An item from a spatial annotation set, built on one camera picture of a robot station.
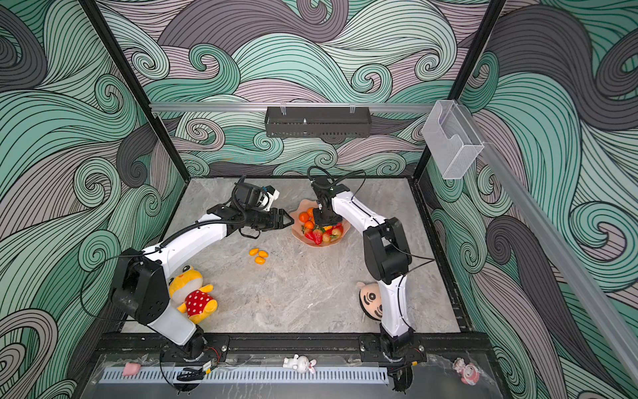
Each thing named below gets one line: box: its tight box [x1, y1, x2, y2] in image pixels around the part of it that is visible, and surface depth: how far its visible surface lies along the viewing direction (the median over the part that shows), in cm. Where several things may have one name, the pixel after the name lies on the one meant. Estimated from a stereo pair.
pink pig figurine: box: [452, 357, 484, 386], surface depth 69 cm
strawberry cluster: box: [304, 229, 324, 246], surface depth 96 cm
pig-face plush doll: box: [355, 280, 383, 322], surface depth 77 cm
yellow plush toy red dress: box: [168, 265, 219, 325], surface depth 79 cm
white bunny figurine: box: [282, 353, 318, 375], surface depth 70 cm
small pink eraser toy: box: [122, 362, 142, 377], surface depth 70 cm
